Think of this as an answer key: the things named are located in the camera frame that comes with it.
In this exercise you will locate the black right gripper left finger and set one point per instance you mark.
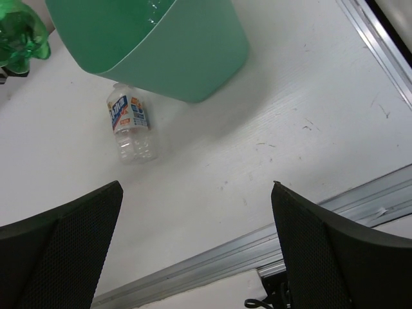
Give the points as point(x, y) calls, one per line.
point(54, 259)

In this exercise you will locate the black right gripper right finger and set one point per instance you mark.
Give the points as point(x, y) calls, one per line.
point(334, 262)

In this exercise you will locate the clear white-labelled plastic bottle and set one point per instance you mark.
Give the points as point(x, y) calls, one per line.
point(131, 124)

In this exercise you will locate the green plastic soda bottle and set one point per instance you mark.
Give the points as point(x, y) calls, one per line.
point(23, 37)

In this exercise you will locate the green plastic bin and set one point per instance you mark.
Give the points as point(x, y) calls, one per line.
point(185, 50)

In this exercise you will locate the aluminium table frame rail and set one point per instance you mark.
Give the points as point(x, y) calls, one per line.
point(322, 109)

